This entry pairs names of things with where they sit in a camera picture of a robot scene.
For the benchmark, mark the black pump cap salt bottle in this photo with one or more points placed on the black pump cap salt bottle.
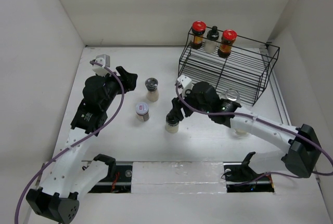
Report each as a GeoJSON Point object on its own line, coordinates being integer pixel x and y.
{"type": "Point", "coordinates": [211, 40]}

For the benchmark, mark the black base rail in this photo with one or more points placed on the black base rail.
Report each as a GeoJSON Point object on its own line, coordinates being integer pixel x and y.
{"type": "Point", "coordinates": [177, 178]}

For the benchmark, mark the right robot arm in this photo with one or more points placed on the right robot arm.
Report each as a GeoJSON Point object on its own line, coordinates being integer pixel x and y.
{"type": "Point", "coordinates": [300, 145]}

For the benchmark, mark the round glass jar metal rim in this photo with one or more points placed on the round glass jar metal rim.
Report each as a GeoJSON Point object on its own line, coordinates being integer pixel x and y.
{"type": "Point", "coordinates": [231, 96]}

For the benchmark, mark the black wire rack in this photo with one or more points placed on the black wire rack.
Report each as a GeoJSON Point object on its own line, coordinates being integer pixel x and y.
{"type": "Point", "coordinates": [247, 69]}

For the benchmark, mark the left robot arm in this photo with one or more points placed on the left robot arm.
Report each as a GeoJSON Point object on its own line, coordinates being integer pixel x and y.
{"type": "Point", "coordinates": [59, 195]}

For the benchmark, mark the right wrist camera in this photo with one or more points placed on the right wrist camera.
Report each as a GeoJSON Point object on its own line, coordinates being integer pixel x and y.
{"type": "Point", "coordinates": [184, 83]}

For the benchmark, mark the black knob cap salt bottle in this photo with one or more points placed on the black knob cap salt bottle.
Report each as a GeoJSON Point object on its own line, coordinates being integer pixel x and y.
{"type": "Point", "coordinates": [172, 126]}

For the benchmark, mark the orange label jar red lid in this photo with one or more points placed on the orange label jar red lid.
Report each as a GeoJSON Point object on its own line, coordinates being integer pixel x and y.
{"type": "Point", "coordinates": [228, 38]}

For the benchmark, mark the dark sauce jar red lid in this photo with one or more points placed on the dark sauce jar red lid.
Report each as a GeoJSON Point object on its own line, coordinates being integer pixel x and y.
{"type": "Point", "coordinates": [198, 29]}

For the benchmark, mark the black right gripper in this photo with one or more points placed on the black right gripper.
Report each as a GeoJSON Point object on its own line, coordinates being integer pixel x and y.
{"type": "Point", "coordinates": [176, 109]}

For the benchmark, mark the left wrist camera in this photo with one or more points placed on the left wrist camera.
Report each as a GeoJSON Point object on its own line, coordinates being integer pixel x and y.
{"type": "Point", "coordinates": [99, 64]}

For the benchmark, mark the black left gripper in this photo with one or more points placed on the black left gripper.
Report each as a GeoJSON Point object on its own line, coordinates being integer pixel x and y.
{"type": "Point", "coordinates": [128, 79]}

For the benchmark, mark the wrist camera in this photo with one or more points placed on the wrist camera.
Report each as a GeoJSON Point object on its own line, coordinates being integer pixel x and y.
{"type": "Point", "coordinates": [184, 83]}
{"type": "Point", "coordinates": [99, 64]}

